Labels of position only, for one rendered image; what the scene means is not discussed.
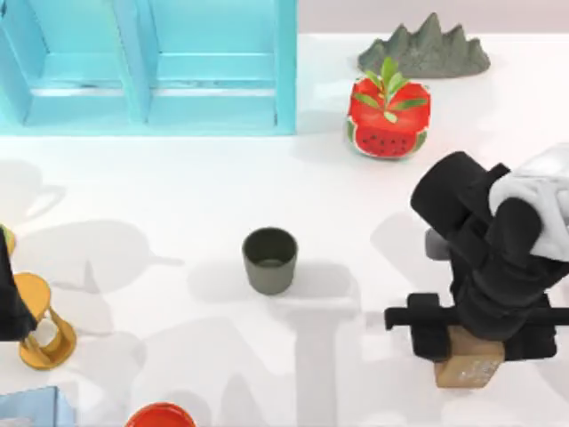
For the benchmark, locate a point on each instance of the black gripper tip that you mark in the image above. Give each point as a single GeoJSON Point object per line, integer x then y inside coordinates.
{"type": "Point", "coordinates": [13, 302]}

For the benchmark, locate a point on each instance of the orange hourglass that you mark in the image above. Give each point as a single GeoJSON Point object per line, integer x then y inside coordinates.
{"type": "Point", "coordinates": [42, 324]}

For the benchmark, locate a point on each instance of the wooden block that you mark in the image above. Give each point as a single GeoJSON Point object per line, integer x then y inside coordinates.
{"type": "Point", "coordinates": [471, 362]}

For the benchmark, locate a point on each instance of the green and yellow object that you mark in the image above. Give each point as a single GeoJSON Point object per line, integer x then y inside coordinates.
{"type": "Point", "coordinates": [6, 238]}

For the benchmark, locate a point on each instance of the dark green cup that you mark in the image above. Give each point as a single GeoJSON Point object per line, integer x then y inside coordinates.
{"type": "Point", "coordinates": [269, 267]}

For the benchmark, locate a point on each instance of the pale grey rounded box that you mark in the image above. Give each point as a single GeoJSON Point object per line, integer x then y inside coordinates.
{"type": "Point", "coordinates": [436, 245]}

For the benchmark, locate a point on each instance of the light blue rack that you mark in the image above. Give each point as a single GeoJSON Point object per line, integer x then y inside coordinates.
{"type": "Point", "coordinates": [213, 66]}

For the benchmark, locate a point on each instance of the watermelon plant pot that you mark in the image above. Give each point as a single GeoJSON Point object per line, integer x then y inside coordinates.
{"type": "Point", "coordinates": [387, 129]}

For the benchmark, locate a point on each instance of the red bowl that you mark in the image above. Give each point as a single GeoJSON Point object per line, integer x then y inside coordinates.
{"type": "Point", "coordinates": [161, 417]}

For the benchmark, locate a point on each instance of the grey mountain ornament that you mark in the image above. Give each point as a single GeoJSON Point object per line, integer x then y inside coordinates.
{"type": "Point", "coordinates": [427, 55]}

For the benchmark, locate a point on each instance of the light blue box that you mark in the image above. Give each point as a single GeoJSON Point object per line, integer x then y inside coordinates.
{"type": "Point", "coordinates": [31, 409]}

